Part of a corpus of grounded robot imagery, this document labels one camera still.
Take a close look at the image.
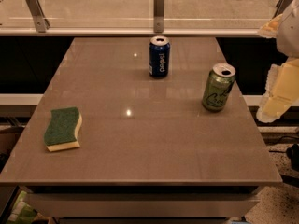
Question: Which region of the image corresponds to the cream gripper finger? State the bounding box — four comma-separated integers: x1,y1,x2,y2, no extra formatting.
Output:
257,14,282,38
256,59,299,123

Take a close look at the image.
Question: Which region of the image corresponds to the green soda can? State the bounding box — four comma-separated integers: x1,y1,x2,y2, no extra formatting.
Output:
202,63,235,112

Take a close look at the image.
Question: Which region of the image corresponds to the blue Pepsi can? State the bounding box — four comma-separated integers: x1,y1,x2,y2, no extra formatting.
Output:
149,35,170,77

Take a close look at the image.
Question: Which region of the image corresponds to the green and yellow sponge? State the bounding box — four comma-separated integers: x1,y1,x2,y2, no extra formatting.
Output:
44,107,82,152

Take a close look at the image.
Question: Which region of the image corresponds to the glass railing panel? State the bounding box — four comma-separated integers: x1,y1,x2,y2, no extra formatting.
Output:
0,0,279,30

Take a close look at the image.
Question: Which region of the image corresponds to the green bag under table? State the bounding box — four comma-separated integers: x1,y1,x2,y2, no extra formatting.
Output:
6,191,37,224

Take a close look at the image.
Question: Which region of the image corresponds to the right metal railing bracket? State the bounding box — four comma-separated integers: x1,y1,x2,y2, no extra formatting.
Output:
274,0,293,17

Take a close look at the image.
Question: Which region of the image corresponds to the metal railing bracket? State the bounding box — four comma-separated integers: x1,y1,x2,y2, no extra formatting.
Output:
153,0,164,33
25,0,50,33
274,0,293,17

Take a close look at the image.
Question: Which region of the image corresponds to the middle metal railing bracket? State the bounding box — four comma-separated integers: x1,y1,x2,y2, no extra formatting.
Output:
153,0,164,33

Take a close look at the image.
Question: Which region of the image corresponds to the left metal railing bracket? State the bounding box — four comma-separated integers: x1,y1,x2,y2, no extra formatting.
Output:
25,0,50,33

